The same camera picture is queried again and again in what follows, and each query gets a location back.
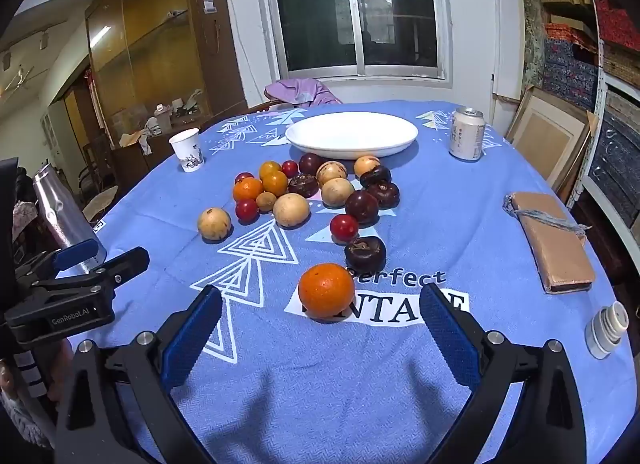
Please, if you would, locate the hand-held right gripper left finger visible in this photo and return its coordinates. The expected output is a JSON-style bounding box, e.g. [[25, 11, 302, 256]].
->
[[54, 285, 223, 464]]

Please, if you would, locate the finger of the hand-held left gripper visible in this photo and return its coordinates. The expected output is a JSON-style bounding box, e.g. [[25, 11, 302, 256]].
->
[[30, 246, 151, 297], [14, 238, 99, 290]]

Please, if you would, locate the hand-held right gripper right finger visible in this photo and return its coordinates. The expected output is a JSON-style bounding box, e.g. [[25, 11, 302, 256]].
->
[[419, 283, 587, 464]]

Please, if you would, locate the tan round fruit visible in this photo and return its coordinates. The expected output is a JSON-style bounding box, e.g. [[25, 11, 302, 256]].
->
[[272, 193, 311, 229], [320, 177, 356, 208], [197, 207, 233, 242]]

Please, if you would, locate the dark purple mangosteen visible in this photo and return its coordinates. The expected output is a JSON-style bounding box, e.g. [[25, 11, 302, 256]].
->
[[344, 235, 387, 273], [367, 181, 401, 210], [359, 165, 393, 188], [288, 173, 320, 199]]

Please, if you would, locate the large orange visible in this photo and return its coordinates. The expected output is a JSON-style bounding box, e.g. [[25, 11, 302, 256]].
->
[[298, 263, 356, 325]]

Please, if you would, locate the dark red plum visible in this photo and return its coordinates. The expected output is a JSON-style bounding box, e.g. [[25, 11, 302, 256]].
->
[[298, 152, 324, 176], [344, 189, 379, 224]]

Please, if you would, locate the striped tan pepino melon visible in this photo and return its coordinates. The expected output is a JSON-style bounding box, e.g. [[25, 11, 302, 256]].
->
[[353, 155, 381, 178], [316, 160, 348, 185]]

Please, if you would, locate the white plate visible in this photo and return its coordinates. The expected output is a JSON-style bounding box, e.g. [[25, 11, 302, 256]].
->
[[285, 112, 419, 161]]

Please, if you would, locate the person's left forearm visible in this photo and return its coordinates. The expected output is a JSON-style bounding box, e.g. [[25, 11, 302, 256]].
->
[[0, 386, 57, 451]]

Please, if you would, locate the person's left hand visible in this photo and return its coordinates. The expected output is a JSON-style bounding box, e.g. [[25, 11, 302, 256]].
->
[[47, 338, 76, 404]]

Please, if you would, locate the silver metal jug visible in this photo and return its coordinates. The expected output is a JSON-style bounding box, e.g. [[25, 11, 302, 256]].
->
[[32, 162, 107, 277]]

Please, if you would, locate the blue printed tablecloth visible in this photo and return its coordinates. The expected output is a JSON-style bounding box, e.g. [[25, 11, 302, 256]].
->
[[65, 100, 638, 464]]

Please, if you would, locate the white paper cup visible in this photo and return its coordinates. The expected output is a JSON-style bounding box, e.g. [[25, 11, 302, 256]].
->
[[168, 127, 205, 173]]

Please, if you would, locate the brown cloth-wrapped book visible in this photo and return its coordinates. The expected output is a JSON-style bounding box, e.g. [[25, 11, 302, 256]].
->
[[502, 191, 597, 294]]

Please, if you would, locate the small white jar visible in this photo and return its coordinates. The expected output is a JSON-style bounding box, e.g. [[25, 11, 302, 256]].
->
[[584, 301, 630, 360]]

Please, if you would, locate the white drink can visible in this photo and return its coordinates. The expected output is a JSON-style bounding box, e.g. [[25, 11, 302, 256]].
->
[[448, 107, 487, 161]]

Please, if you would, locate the wooden glass cabinet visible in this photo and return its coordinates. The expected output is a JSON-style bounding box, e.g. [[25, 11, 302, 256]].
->
[[85, 0, 248, 165]]

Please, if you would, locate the framed picture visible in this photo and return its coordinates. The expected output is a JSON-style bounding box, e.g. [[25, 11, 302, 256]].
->
[[505, 85, 598, 195]]

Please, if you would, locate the purple cloth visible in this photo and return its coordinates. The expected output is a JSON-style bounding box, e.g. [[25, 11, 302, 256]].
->
[[264, 77, 343, 108]]

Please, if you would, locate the white board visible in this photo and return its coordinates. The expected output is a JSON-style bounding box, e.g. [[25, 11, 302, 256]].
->
[[492, 0, 531, 105]]

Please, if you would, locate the shelf of patterned boxes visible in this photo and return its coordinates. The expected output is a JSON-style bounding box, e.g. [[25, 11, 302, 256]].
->
[[520, 0, 640, 255]]

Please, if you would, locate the white framed window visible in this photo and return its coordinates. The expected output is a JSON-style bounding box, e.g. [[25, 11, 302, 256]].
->
[[252, 0, 453, 90]]

